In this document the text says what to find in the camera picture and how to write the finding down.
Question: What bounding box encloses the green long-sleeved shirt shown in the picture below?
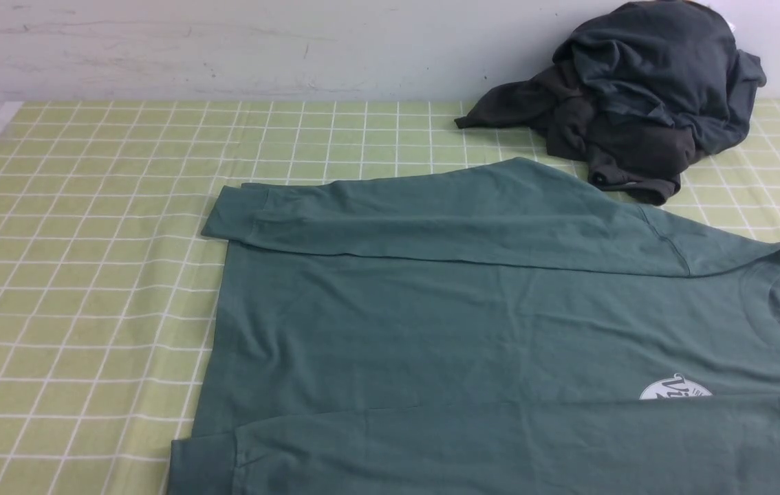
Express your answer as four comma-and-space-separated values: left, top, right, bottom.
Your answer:
167, 159, 780, 494

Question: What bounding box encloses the green checkered tablecloth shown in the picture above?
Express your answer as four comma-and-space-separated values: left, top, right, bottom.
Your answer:
0, 100, 780, 494

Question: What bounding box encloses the dark grey clothes pile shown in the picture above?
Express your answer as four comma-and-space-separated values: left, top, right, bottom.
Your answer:
455, 1, 766, 206

